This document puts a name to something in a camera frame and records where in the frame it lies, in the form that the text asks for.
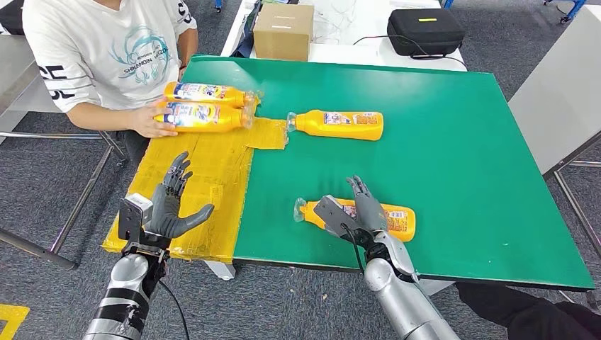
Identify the person's right hand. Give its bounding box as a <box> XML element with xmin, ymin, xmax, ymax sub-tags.
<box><xmin>128</xmin><ymin>97</ymin><xmax>179</xmax><ymax>140</ymax></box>

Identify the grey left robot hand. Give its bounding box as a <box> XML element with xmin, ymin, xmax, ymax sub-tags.
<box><xmin>149</xmin><ymin>151</ymin><xmax>215</xmax><ymax>240</ymax></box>

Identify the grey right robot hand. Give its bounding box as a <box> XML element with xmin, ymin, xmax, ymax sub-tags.
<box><xmin>344</xmin><ymin>175</ymin><xmax>391</xmax><ymax>236</ymax></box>

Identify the orange detergent bottle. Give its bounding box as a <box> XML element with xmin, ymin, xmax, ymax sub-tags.
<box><xmin>163</xmin><ymin>81</ymin><xmax>258</xmax><ymax>109</ymax></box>
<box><xmin>293</xmin><ymin>197</ymin><xmax>417</xmax><ymax>243</ymax></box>
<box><xmin>286</xmin><ymin>109</ymin><xmax>385</xmax><ymax>142</ymax></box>
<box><xmin>154</xmin><ymin>101</ymin><xmax>254</xmax><ymax>134</ymax></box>

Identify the yellow taped mat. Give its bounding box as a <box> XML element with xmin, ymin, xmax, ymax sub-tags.
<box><xmin>102</xmin><ymin>91</ymin><xmax>288</xmax><ymax>264</ymax></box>

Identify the dark blue folder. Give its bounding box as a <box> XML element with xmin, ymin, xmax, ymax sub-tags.
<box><xmin>232</xmin><ymin>0</ymin><xmax>263</xmax><ymax>58</ymax></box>

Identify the white table leg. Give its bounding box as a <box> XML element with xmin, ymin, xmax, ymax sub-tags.
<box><xmin>417</xmin><ymin>280</ymin><xmax>454</xmax><ymax>298</ymax></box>
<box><xmin>204</xmin><ymin>259</ymin><xmax>237</xmax><ymax>281</ymax></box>

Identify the person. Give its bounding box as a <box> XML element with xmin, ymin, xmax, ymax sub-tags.
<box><xmin>22</xmin><ymin>0</ymin><xmax>199</xmax><ymax>140</ymax></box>

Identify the green table mat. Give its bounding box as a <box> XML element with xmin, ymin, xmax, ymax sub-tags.
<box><xmin>180</xmin><ymin>55</ymin><xmax>596</xmax><ymax>292</ymax></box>

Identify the cardboard box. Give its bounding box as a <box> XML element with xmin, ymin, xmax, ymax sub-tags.
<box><xmin>252</xmin><ymin>3</ymin><xmax>315</xmax><ymax>62</ymax></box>

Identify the white table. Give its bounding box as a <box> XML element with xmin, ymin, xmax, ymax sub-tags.
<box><xmin>219</xmin><ymin>0</ymin><xmax>468</xmax><ymax>72</ymax></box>

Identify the black carrying case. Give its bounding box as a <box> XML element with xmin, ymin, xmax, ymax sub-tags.
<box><xmin>0</xmin><ymin>0</ymin><xmax>24</xmax><ymax>36</ymax></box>
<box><xmin>386</xmin><ymin>8</ymin><xmax>466</xmax><ymax>58</ymax></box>

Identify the black fabric object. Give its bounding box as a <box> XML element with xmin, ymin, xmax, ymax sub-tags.
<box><xmin>455</xmin><ymin>281</ymin><xmax>601</xmax><ymax>340</ymax></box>

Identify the light grey table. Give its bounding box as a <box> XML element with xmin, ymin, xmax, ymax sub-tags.
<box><xmin>508</xmin><ymin>5</ymin><xmax>601</xmax><ymax>261</ymax></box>

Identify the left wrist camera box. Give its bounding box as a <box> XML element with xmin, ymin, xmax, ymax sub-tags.
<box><xmin>118</xmin><ymin>193</ymin><xmax>154</xmax><ymax>245</ymax></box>

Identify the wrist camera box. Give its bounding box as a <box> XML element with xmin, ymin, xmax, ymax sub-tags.
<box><xmin>118</xmin><ymin>193</ymin><xmax>154</xmax><ymax>245</ymax></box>
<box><xmin>313</xmin><ymin>195</ymin><xmax>362</xmax><ymax>240</ymax></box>

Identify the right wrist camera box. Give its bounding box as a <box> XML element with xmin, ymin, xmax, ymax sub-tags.
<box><xmin>313</xmin><ymin>195</ymin><xmax>362</xmax><ymax>240</ymax></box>

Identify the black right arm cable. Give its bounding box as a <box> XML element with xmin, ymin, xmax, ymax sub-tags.
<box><xmin>340</xmin><ymin>224</ymin><xmax>367</xmax><ymax>276</ymax></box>

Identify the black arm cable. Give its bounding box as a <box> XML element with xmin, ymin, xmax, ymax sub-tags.
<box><xmin>340</xmin><ymin>224</ymin><xmax>367</xmax><ymax>276</ymax></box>
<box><xmin>157</xmin><ymin>280</ymin><xmax>191</xmax><ymax>340</ymax></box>

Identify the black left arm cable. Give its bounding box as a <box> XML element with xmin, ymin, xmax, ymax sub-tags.
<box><xmin>157</xmin><ymin>280</ymin><xmax>191</xmax><ymax>340</ymax></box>

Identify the steel frame table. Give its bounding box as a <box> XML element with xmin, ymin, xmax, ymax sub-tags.
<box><xmin>0</xmin><ymin>33</ymin><xmax>128</xmax><ymax>271</ymax></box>

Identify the black table cable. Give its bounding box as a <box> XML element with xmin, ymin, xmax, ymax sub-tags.
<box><xmin>352</xmin><ymin>35</ymin><xmax>468</xmax><ymax>72</ymax></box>

